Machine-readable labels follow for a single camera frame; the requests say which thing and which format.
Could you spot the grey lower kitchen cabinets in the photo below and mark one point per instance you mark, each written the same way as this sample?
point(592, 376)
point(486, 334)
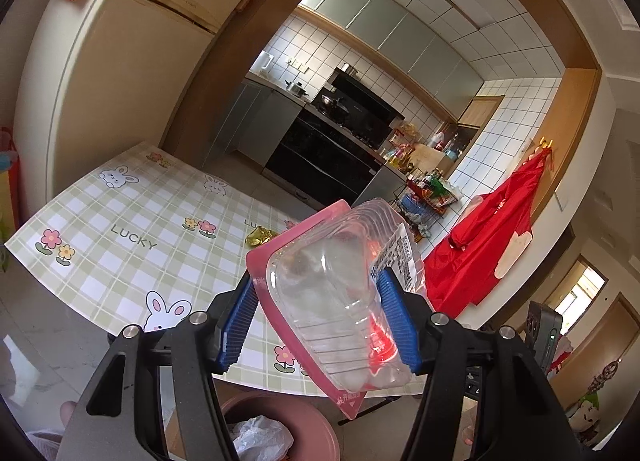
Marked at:
point(255, 126)

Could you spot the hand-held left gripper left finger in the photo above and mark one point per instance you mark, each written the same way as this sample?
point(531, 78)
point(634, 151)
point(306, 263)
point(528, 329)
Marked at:
point(239, 326)

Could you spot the gold foil wrapper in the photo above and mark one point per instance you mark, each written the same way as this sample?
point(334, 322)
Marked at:
point(260, 236)

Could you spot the clear plastic pink card container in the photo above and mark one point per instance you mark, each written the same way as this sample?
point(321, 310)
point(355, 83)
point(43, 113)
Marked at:
point(330, 301)

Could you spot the small steel pot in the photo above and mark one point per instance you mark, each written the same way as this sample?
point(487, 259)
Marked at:
point(349, 69)

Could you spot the yellow wall hook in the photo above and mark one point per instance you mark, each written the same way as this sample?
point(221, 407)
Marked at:
point(546, 144)

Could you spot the white kettle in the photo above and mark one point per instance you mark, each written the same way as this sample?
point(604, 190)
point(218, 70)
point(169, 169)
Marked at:
point(265, 66)

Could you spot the pink trash bin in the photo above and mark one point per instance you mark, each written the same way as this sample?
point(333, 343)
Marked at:
point(315, 421)

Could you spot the red hanging decoration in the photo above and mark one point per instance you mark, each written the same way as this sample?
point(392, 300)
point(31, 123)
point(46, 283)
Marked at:
point(561, 356)

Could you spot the white wall socket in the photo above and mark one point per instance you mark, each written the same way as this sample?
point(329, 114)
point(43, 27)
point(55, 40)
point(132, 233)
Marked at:
point(298, 64)

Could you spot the silver lidded pot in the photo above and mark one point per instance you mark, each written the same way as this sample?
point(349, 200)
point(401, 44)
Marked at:
point(296, 89)

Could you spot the grey kitchen cabinets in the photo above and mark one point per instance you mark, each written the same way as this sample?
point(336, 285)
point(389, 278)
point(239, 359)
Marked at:
point(400, 36)
point(255, 126)

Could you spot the red apron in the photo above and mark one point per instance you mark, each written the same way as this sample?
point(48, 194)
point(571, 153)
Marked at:
point(480, 251)

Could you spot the wooden wall cabinet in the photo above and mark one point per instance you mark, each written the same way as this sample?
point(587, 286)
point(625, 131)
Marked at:
point(482, 112)

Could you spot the white plastic bag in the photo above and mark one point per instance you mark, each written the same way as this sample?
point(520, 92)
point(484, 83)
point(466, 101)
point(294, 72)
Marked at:
point(260, 438)

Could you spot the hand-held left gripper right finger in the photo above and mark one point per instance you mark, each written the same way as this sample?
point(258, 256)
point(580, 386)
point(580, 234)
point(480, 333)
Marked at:
point(397, 321)

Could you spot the colourful printed bag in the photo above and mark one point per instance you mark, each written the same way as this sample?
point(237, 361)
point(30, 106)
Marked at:
point(7, 201)

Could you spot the black range hood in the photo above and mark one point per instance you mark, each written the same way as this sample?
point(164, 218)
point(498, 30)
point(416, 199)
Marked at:
point(365, 98)

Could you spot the beige refrigerator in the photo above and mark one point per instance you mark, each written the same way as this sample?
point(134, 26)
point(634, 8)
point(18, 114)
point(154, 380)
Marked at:
point(100, 91)

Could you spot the cardboard box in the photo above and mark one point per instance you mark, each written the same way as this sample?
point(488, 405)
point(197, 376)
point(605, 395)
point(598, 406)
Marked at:
point(427, 157)

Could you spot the checked rabbit print tablecloth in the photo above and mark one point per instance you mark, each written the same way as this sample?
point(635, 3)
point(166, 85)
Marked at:
point(125, 251)

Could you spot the black built-in stove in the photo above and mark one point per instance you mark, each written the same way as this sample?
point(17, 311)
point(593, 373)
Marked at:
point(320, 161)

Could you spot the grey upper kitchen cabinets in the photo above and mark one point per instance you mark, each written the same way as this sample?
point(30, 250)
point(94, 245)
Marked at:
point(400, 36)

